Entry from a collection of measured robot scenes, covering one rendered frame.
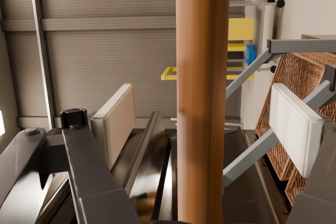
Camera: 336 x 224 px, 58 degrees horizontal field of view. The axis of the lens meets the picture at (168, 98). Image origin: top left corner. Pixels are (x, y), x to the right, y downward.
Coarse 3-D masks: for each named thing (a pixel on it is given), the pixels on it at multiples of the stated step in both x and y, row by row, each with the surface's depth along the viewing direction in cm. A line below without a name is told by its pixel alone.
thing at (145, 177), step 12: (156, 120) 161; (156, 132) 155; (144, 144) 131; (156, 144) 149; (144, 156) 123; (156, 156) 144; (144, 168) 119; (156, 168) 139; (132, 180) 104; (144, 180) 116; (156, 180) 134; (132, 192) 99; (156, 192) 130; (144, 204) 109; (144, 216) 106
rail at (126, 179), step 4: (152, 112) 174; (152, 116) 167; (148, 120) 162; (148, 124) 155; (144, 132) 146; (144, 136) 141; (140, 140) 137; (140, 144) 133; (140, 148) 129; (136, 152) 125; (136, 156) 122; (132, 160) 119; (132, 164) 116; (128, 168) 113; (132, 168) 113; (128, 172) 110; (128, 176) 107; (124, 180) 105; (124, 184) 102; (124, 188) 100
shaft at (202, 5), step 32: (192, 0) 16; (224, 0) 16; (192, 32) 16; (224, 32) 17; (192, 64) 17; (224, 64) 17; (192, 96) 17; (224, 96) 18; (192, 128) 18; (192, 160) 18; (192, 192) 19
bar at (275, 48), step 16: (272, 48) 99; (288, 48) 99; (304, 48) 98; (320, 48) 98; (256, 64) 102; (240, 80) 104; (320, 96) 55; (256, 144) 59; (272, 144) 59; (240, 160) 60; (256, 160) 60; (224, 176) 61
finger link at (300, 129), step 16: (272, 96) 20; (288, 96) 17; (272, 112) 20; (288, 112) 16; (304, 112) 14; (272, 128) 20; (288, 128) 16; (304, 128) 14; (320, 128) 14; (288, 144) 16; (304, 144) 14; (320, 144) 14; (304, 160) 14; (304, 176) 14
